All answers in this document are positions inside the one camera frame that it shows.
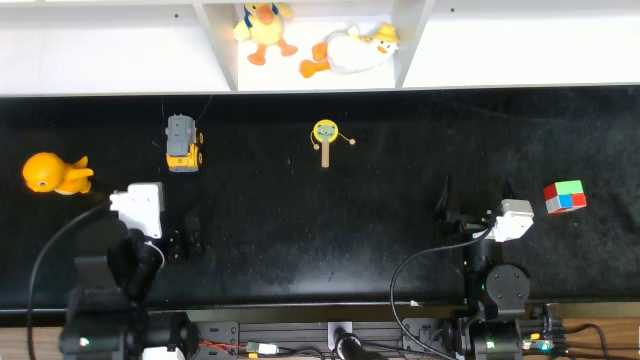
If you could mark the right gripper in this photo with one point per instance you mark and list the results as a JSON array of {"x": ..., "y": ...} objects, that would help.
[{"x": 470, "y": 222}]

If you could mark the yellow rattle drum toy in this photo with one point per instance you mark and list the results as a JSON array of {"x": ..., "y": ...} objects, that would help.
[{"x": 326, "y": 132}]

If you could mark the grey and yellow toy truck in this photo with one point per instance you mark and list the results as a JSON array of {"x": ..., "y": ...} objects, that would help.
[{"x": 181, "y": 142}]

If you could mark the orange rubber toy figure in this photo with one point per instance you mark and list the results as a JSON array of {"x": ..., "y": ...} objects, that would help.
[{"x": 47, "y": 172}]

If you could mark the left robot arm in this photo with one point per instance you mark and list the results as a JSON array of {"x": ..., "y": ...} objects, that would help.
[{"x": 105, "y": 280}]

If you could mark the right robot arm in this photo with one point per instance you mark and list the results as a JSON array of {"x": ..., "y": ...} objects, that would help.
[{"x": 505, "y": 287}]

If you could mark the many-coloured puzzle cube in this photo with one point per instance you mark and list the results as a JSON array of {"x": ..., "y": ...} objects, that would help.
[{"x": 565, "y": 197}]

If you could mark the white shelf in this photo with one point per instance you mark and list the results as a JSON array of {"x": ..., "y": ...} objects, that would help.
[{"x": 500, "y": 50}]

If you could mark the white plush duck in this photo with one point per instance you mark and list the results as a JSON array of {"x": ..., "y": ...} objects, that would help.
[{"x": 355, "y": 52}]

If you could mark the yellow plush duck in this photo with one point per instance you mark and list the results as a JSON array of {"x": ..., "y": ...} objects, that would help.
[{"x": 265, "y": 32}]

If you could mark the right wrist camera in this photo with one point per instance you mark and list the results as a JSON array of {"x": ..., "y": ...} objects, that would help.
[{"x": 510, "y": 220}]

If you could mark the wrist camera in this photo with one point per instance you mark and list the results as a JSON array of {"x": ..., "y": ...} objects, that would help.
[
  {"x": 137, "y": 207},
  {"x": 510, "y": 220}
]

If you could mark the mounting rail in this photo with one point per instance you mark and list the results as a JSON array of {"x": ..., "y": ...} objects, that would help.
[{"x": 300, "y": 335}]

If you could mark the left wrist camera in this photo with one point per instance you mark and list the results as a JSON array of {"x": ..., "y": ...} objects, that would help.
[{"x": 137, "y": 207}]

